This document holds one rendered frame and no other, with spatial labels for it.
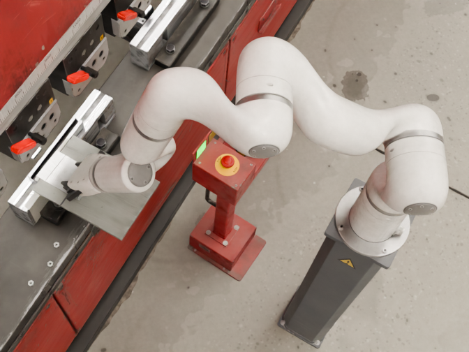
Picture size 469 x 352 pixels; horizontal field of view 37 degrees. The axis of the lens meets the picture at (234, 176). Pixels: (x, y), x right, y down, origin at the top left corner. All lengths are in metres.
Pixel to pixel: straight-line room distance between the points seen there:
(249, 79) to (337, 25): 2.19
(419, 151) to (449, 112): 1.85
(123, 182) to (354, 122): 0.50
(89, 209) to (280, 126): 0.73
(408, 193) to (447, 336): 1.51
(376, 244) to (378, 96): 1.51
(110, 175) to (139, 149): 0.18
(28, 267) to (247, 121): 0.89
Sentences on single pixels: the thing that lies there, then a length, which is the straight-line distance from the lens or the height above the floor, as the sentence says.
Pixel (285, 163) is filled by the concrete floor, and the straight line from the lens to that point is 2.93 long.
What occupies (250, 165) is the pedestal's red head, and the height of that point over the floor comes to 0.78.
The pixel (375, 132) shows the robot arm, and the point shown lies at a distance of 1.32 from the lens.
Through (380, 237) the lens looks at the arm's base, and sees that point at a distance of 1.73.
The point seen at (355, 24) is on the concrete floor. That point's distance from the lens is 3.38.
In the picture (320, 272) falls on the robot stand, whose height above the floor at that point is 0.71.
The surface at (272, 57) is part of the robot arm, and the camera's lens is 1.21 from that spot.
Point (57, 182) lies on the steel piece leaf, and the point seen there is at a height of 1.00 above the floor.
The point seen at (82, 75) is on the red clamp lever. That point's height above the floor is 1.30.
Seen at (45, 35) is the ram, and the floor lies 1.46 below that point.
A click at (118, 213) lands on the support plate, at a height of 1.00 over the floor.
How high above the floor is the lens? 2.60
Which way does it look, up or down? 65 degrees down
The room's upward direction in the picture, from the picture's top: 9 degrees clockwise
